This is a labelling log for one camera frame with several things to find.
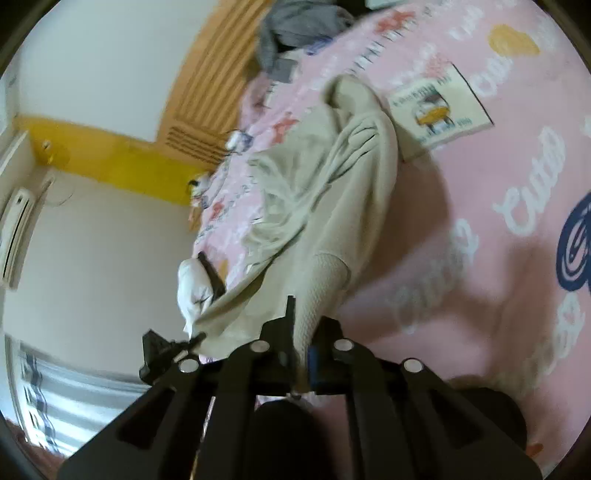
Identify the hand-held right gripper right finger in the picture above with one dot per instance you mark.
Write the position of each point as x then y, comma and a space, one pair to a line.
316, 364

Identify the white garment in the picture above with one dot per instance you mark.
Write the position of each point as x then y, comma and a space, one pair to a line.
194, 295

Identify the striped window curtain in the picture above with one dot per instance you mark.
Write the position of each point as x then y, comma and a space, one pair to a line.
69, 397

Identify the beige zip hoodie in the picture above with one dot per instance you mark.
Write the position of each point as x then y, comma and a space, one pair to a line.
318, 221

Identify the yellow wall panel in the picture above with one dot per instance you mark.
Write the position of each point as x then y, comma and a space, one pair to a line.
115, 157

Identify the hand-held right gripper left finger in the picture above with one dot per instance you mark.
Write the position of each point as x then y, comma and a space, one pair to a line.
277, 337

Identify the grey knitted sweater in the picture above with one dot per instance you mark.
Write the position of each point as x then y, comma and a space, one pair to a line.
295, 27

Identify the pink printed bedsheet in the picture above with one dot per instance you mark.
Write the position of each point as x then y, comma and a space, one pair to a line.
471, 240

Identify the wooden slatted headboard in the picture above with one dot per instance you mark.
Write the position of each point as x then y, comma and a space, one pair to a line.
207, 97

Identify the white air conditioner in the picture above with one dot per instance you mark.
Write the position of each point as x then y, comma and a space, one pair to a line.
14, 235

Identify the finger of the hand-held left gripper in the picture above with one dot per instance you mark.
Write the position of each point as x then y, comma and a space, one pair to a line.
159, 357

